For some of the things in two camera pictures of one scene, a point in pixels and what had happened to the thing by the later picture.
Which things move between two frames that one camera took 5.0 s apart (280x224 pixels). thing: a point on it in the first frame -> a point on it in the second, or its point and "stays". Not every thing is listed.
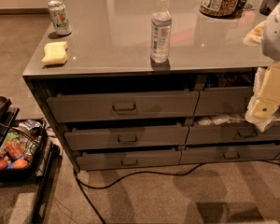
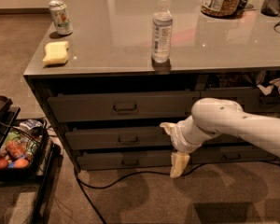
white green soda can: (62, 23) stays
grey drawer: (220, 154) stays
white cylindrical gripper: (277, 35) -> (178, 138)
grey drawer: (109, 137) stays
